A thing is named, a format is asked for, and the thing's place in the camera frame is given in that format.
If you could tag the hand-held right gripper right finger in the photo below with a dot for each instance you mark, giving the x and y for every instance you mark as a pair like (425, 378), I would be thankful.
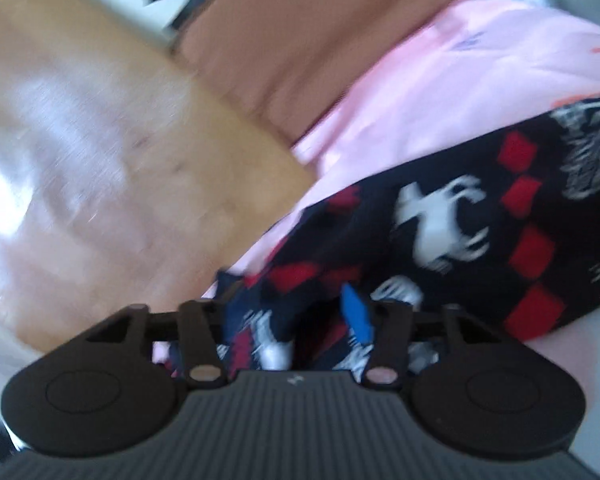
(358, 316)

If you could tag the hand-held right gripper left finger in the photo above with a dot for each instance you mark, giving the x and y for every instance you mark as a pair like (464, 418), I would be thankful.
(196, 332)

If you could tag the navy reindeer pattern sweater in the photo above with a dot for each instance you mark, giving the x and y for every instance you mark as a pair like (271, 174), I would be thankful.
(455, 220)

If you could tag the brown dotted cushion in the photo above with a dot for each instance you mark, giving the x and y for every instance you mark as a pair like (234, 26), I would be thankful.
(300, 45)

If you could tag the pink deer print blanket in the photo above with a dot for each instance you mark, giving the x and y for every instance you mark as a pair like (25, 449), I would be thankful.
(430, 90)

